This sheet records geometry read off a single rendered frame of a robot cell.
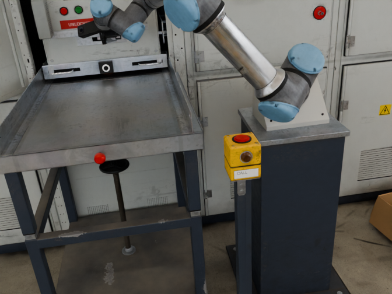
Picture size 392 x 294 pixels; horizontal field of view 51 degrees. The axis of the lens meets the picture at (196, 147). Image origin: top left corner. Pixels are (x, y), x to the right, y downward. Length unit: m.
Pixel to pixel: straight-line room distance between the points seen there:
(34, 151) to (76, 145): 0.12
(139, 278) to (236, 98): 0.90
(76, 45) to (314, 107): 1.03
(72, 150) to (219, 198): 1.09
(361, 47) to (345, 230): 0.90
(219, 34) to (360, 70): 1.09
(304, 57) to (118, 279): 1.10
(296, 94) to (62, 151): 0.71
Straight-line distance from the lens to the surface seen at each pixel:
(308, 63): 1.34
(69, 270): 1.86
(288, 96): 1.27
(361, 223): 2.34
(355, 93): 2.16
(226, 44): 1.19
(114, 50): 1.89
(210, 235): 2.18
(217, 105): 1.93
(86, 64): 1.90
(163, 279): 1.72
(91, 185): 2.09
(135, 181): 2.07
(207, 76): 1.90
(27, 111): 1.61
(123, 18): 1.49
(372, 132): 2.30
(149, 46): 1.88
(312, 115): 1.53
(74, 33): 1.84
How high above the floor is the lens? 1.35
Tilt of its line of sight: 26 degrees down
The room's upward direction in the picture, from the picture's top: 4 degrees counter-clockwise
